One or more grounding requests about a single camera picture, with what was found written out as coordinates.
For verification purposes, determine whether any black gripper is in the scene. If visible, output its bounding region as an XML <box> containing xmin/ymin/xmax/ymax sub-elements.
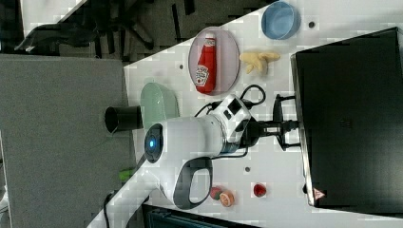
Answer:
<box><xmin>240</xmin><ymin>120</ymin><xmax>298</xmax><ymax>148</ymax></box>

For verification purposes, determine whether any black oven door handle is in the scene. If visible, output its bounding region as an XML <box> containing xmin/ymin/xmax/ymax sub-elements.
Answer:
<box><xmin>273</xmin><ymin>94</ymin><xmax>300</xmax><ymax>151</ymax></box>

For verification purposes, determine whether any black toaster oven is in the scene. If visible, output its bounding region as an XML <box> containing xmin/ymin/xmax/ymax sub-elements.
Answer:
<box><xmin>291</xmin><ymin>28</ymin><xmax>403</xmax><ymax>218</ymax></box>

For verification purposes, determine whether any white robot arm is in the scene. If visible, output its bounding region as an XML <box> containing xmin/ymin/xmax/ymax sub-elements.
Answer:
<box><xmin>87</xmin><ymin>94</ymin><xmax>298</xmax><ymax>228</ymax></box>

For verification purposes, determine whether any red strawberry toy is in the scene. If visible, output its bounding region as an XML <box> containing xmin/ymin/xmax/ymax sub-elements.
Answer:
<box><xmin>253</xmin><ymin>183</ymin><xmax>266</xmax><ymax>198</ymax></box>

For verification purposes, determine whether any yellow banana bunch toy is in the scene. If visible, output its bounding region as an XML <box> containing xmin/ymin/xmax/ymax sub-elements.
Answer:
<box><xmin>239</xmin><ymin>52</ymin><xmax>280</xmax><ymax>75</ymax></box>

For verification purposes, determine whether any orange citrus half toy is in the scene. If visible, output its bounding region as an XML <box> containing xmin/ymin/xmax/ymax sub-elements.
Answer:
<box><xmin>220</xmin><ymin>190</ymin><xmax>235</xmax><ymax>207</ymax></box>

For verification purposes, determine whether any red green fruit toy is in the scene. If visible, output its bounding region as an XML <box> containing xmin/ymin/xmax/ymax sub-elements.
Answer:
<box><xmin>210</xmin><ymin>186</ymin><xmax>222</xmax><ymax>200</ymax></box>

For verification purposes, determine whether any red ketchup bottle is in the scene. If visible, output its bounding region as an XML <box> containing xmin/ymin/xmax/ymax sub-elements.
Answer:
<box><xmin>196</xmin><ymin>32</ymin><xmax>217</xmax><ymax>94</ymax></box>

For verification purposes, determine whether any blue bowl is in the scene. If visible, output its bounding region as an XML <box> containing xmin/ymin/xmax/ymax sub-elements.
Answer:
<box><xmin>260</xmin><ymin>1</ymin><xmax>301</xmax><ymax>40</ymax></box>

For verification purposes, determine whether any green perforated colander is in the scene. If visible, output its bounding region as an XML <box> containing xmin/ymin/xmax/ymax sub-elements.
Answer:
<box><xmin>141</xmin><ymin>83</ymin><xmax>180</xmax><ymax>129</ymax></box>

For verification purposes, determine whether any dark blue crate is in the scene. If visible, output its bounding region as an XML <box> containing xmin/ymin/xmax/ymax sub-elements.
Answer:
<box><xmin>142</xmin><ymin>204</ymin><xmax>259</xmax><ymax>228</ymax></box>

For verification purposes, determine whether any green marker pen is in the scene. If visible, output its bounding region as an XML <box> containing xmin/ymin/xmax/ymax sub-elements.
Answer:
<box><xmin>119</xmin><ymin>169</ymin><xmax>134</xmax><ymax>182</ymax></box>

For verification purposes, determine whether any black office chair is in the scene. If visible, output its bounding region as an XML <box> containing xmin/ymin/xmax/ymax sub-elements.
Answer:
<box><xmin>14</xmin><ymin>0</ymin><xmax>155</xmax><ymax>59</ymax></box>

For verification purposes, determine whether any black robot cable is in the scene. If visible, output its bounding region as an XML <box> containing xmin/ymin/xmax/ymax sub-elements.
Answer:
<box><xmin>193</xmin><ymin>84</ymin><xmax>267</xmax><ymax>160</ymax></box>

